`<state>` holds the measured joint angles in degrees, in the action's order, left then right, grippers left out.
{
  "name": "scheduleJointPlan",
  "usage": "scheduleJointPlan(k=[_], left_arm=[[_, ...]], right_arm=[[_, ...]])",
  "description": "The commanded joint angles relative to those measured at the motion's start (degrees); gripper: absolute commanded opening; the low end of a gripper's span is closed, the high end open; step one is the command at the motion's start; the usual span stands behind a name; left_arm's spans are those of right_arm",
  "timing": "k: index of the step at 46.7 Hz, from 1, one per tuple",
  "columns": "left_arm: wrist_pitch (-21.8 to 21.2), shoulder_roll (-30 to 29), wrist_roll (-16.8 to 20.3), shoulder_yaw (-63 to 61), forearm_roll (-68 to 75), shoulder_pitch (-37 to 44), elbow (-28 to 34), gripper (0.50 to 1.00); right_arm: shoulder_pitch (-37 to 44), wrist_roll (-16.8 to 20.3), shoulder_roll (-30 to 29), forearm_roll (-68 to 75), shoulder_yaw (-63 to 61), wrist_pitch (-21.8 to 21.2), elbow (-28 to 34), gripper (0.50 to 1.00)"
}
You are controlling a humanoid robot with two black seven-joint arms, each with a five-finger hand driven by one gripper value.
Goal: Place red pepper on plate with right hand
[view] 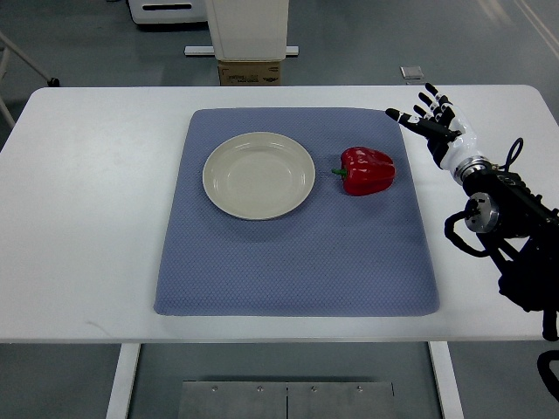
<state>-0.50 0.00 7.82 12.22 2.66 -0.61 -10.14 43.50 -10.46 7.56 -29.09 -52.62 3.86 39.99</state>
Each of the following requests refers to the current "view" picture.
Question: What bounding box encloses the white rolling frame left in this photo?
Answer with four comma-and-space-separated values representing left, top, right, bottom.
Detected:
1, 32, 61, 129

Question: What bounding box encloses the cream round plate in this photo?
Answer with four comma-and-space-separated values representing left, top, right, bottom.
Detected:
202, 132, 315, 221

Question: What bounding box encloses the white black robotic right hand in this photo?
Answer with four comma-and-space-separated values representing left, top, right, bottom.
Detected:
385, 83, 479, 172

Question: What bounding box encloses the brown cardboard box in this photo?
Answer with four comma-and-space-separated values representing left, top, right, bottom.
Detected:
217, 61, 281, 86

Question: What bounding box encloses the white cabinet with slot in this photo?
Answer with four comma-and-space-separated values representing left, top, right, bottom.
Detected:
127, 0, 207, 24

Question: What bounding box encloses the small grey floor tile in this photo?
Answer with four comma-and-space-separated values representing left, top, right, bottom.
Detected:
399, 65, 424, 80

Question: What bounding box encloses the red bell pepper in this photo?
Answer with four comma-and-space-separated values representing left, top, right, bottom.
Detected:
331, 147, 396, 196

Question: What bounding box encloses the right white table leg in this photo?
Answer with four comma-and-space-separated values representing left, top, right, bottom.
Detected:
428, 341, 465, 419

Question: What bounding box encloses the blue quilted table mat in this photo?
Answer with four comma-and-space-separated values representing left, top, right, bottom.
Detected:
154, 107, 439, 317

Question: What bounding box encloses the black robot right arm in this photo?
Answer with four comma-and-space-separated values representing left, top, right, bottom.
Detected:
445, 138, 558, 341

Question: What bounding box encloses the white table leg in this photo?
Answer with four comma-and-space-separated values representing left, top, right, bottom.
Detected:
106, 343, 141, 419
428, 341, 465, 419

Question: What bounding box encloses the left white table leg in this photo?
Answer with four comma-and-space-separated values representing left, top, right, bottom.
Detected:
106, 343, 141, 419

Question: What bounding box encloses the white pedestal column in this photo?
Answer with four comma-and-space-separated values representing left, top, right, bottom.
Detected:
184, 0, 300, 62

